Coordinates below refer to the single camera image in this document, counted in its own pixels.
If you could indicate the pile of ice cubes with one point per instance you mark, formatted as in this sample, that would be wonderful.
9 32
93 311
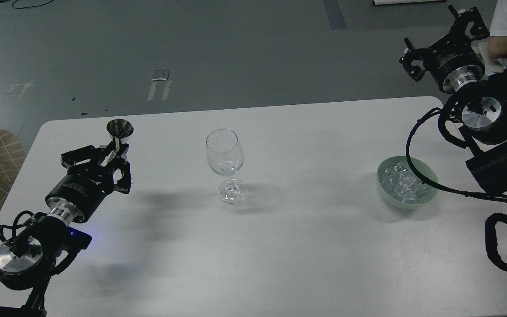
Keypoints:
399 182

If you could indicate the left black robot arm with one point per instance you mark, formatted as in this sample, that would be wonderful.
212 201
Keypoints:
36 247

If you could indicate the clear wine glass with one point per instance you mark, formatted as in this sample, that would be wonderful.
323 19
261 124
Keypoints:
225 157

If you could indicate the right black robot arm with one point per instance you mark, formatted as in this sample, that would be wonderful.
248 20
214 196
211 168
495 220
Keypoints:
474 117

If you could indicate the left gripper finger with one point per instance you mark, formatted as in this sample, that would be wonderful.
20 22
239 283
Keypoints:
119 162
95 155

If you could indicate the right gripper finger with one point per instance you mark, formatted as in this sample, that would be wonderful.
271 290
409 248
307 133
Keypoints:
468 27
412 55

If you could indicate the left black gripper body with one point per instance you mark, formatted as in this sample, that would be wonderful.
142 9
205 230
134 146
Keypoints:
85 187

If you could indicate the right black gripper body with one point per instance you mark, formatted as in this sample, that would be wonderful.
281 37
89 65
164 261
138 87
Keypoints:
453 65

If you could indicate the steel double jigger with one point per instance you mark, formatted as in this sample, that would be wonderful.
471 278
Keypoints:
120 130

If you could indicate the green bowl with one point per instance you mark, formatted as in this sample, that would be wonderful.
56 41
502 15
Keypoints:
390 200

